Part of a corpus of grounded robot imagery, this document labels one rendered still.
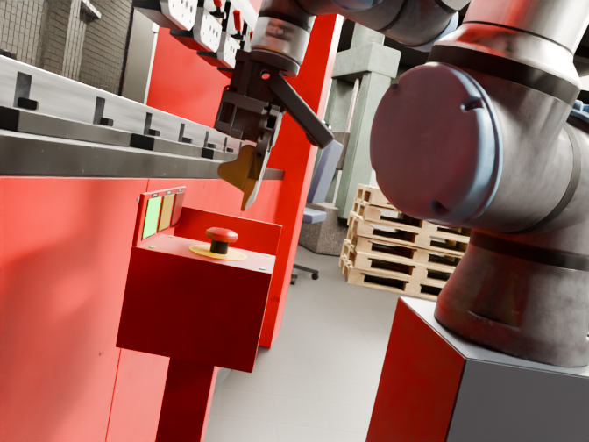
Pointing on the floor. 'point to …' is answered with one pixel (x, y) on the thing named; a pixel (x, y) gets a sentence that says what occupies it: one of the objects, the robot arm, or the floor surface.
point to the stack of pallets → (413, 263)
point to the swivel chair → (321, 181)
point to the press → (350, 132)
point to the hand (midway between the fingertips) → (250, 203)
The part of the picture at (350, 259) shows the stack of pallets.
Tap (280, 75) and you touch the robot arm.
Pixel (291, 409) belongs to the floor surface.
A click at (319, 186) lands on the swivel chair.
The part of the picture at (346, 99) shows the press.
